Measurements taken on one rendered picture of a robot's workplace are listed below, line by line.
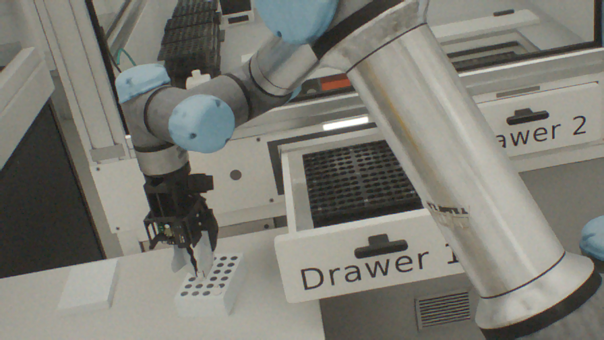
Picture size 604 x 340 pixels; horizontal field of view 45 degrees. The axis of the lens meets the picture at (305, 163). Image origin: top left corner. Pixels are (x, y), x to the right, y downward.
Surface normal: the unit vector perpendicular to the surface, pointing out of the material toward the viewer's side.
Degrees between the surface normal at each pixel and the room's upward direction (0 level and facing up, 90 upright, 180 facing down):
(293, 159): 90
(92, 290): 0
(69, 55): 90
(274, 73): 106
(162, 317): 0
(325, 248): 90
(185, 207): 0
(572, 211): 90
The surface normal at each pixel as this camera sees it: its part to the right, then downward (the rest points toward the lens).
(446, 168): -0.30, 0.16
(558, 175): 0.07, 0.44
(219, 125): 0.69, 0.22
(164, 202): 0.97, -0.06
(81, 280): -0.17, -0.88
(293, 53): -0.48, 0.69
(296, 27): -0.77, 0.29
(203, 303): -0.19, 0.47
